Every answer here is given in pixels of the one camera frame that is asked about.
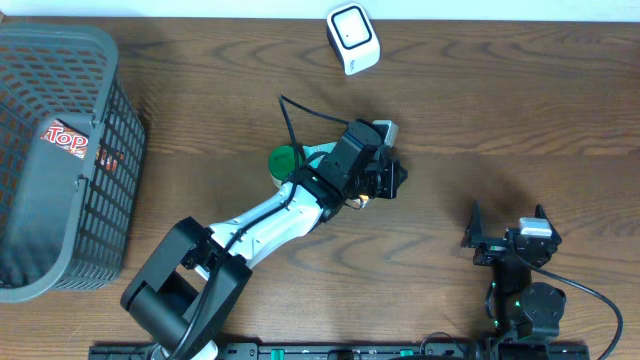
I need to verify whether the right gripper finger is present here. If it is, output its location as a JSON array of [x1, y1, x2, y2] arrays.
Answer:
[[460, 201, 484, 248], [535, 204, 556, 235]]

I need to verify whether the light blue wipes pack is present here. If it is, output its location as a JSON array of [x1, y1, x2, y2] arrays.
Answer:
[[303, 142, 336, 157]]

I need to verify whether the green lid jar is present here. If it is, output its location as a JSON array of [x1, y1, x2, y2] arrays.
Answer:
[[268, 145, 305, 188]]

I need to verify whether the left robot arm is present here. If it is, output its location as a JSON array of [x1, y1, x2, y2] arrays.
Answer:
[[120, 120, 407, 359]]

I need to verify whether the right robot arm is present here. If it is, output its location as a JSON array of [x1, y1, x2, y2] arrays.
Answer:
[[461, 204, 566, 360]]

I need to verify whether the white barcode scanner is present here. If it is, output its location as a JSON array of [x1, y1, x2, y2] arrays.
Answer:
[[326, 2, 381, 76]]

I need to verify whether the grey plastic mesh basket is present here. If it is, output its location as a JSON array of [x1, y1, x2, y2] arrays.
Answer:
[[1, 23, 146, 303]]

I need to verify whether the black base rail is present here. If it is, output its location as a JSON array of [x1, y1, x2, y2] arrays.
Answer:
[[88, 341, 592, 360]]

